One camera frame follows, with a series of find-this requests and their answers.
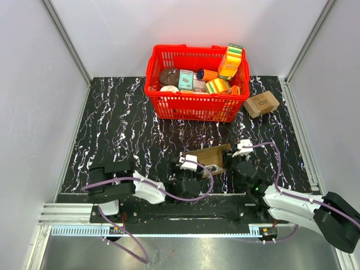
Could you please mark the brown round knitted scrubber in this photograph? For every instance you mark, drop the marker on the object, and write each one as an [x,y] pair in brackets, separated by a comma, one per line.
[169,77]

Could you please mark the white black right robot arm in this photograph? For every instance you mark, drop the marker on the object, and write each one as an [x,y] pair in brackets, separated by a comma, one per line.
[331,216]

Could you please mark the scouring pads pack kraft sleeve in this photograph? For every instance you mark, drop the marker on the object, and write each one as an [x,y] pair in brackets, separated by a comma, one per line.
[261,104]

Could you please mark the red plastic shopping basket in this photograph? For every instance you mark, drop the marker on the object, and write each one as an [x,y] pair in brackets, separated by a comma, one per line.
[191,106]

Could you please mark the orange sponge package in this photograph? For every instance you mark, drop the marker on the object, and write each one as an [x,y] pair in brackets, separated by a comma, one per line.
[233,90]

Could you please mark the orange cylindrical bottle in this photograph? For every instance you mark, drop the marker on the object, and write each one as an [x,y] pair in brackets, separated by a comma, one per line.
[206,75]

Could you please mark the yellow Kamenoko sponge pack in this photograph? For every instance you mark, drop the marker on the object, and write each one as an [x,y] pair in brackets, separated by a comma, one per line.
[195,93]

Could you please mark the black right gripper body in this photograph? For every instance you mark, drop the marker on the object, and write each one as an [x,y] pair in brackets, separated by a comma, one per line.
[233,162]

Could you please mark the yellow green sponge pack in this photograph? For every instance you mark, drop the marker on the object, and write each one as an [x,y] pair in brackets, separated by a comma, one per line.
[217,86]

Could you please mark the white round sponge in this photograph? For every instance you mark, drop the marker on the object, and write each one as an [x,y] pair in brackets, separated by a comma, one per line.
[169,88]

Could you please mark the light blue Kamenoko sponge box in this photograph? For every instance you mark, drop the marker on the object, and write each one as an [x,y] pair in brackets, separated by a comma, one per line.
[186,79]

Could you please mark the white card with stamp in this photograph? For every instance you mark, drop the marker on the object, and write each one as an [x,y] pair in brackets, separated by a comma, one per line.
[212,168]

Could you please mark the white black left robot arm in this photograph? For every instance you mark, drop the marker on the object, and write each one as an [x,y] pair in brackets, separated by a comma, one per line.
[110,183]

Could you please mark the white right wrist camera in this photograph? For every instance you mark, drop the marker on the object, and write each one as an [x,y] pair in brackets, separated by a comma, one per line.
[244,147]

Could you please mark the green yellow sponge scrubber box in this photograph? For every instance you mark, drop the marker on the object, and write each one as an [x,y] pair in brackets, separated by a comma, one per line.
[230,62]

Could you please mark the aluminium frame rail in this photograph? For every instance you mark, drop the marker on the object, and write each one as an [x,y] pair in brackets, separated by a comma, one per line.
[59,26]

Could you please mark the brown cardboard box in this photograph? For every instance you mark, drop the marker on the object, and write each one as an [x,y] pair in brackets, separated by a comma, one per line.
[211,156]

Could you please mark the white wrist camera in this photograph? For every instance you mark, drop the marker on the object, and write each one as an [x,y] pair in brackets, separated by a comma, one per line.
[244,147]
[189,162]

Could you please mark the pink white small box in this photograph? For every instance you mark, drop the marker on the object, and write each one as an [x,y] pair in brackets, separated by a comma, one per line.
[198,85]

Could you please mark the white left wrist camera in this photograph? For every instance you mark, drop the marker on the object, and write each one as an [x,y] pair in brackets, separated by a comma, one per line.
[189,162]

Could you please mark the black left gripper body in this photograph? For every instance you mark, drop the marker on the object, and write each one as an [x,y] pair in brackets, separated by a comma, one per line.
[181,174]

